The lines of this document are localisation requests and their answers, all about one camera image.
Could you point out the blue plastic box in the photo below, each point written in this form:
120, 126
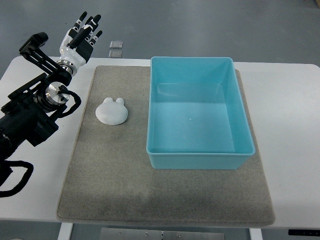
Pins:
196, 118

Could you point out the white bunny toy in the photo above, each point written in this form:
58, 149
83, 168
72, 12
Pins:
111, 112

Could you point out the metal table base plate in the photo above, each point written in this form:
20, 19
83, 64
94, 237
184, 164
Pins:
141, 234

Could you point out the white table leg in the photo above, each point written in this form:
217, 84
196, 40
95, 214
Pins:
65, 231
255, 234

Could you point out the lower silver floor plate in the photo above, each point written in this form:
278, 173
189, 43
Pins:
115, 54

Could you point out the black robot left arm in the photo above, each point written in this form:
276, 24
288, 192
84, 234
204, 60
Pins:
33, 109

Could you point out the white right table leg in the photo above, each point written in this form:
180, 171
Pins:
255, 234

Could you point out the black table control panel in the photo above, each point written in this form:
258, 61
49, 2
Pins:
304, 232

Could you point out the grey felt mat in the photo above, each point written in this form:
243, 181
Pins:
110, 178

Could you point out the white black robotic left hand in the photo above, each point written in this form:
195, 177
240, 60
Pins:
78, 44

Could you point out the white left table leg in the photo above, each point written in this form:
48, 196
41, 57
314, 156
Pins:
65, 231

